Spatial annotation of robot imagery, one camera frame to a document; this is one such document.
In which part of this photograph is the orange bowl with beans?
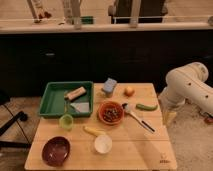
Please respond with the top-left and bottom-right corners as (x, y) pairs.
(97, 101), (124, 125)

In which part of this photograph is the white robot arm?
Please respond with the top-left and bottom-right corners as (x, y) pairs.
(158, 62), (213, 125)

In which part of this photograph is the purple bowl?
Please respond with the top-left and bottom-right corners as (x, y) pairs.
(42, 136), (71, 167)

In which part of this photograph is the green chili pepper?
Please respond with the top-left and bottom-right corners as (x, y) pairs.
(136, 104), (158, 111)

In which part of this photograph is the orange fruit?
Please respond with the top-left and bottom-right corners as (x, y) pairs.
(124, 86), (135, 97)

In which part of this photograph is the blue sponge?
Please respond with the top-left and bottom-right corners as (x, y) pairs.
(102, 78), (117, 98)

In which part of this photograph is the white cup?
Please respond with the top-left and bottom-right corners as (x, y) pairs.
(94, 135), (112, 154)

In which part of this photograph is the yellow banana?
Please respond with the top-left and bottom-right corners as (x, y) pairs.
(83, 126), (106, 136)

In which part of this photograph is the grey cloth piece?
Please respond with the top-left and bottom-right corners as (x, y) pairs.
(70, 102), (90, 113)

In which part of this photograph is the green plastic tray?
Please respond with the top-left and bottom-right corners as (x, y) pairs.
(39, 81), (94, 118)

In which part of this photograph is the wooden roller block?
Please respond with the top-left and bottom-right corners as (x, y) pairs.
(64, 87), (86, 101)

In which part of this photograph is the green cup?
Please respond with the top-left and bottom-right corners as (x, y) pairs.
(59, 114), (73, 130)

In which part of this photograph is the black chair base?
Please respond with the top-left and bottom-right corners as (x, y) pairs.
(0, 90), (32, 150)

